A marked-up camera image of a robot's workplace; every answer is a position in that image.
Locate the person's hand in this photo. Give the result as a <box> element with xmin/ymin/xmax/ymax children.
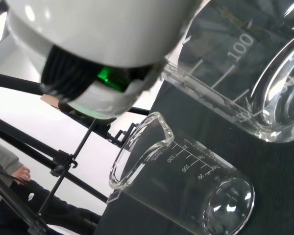
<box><xmin>11</xmin><ymin>165</ymin><xmax>31</xmax><ymax>184</ymax></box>

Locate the black tripod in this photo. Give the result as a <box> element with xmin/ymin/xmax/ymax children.
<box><xmin>0</xmin><ymin>72</ymin><xmax>150</xmax><ymax>235</ymax></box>

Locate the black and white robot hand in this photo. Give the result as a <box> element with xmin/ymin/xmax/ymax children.
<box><xmin>4</xmin><ymin>0</ymin><xmax>205</xmax><ymax>120</ymax></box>

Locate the black cloth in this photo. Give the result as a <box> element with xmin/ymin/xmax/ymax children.
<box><xmin>94</xmin><ymin>0</ymin><xmax>294</xmax><ymax>235</ymax></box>

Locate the clear tape strip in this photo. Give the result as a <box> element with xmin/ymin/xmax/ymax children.
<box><xmin>106</xmin><ymin>191</ymin><xmax>121</xmax><ymax>204</ymax></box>

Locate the person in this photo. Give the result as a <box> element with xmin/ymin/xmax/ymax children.
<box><xmin>0</xmin><ymin>137</ymin><xmax>101</xmax><ymax>235</ymax></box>

